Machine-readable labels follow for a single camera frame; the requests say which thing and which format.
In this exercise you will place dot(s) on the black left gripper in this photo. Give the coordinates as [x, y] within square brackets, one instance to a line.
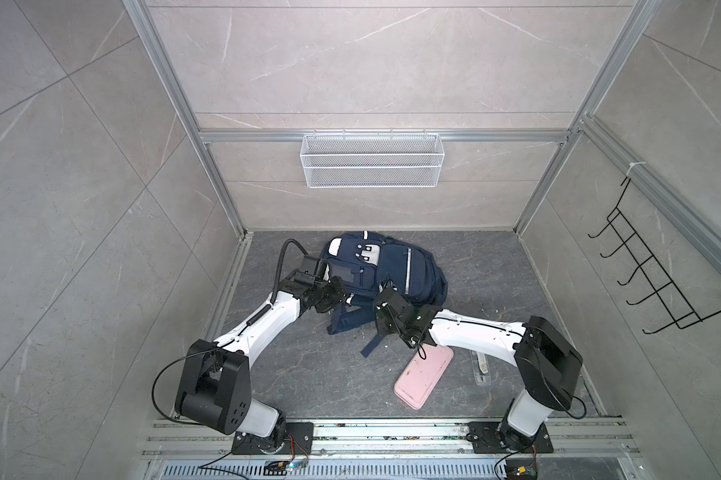
[341, 293]

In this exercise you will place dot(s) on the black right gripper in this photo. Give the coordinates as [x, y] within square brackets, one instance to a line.
[380, 327]

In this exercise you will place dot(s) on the navy blue student backpack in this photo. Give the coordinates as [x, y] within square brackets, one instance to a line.
[368, 263]

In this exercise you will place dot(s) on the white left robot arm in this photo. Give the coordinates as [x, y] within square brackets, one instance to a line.
[215, 389]

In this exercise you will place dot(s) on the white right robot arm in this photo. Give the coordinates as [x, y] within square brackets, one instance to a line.
[548, 364]

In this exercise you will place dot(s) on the pink pencil case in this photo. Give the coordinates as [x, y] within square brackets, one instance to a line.
[420, 378]

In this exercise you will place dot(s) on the clear plastic ruler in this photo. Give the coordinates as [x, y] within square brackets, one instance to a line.
[481, 369]

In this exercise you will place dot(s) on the white wire mesh basket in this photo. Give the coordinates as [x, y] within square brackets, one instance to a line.
[366, 160]

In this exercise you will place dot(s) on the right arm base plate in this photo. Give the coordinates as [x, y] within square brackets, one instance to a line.
[492, 437]

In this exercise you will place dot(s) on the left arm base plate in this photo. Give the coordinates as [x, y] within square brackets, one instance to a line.
[288, 438]

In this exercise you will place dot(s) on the slotted aluminium floor rail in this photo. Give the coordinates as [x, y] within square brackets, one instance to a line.
[405, 448]

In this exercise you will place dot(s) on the aluminium frame rails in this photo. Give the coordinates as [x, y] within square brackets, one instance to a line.
[543, 108]

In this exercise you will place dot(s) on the black wire hook rack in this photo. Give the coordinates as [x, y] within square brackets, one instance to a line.
[681, 313]

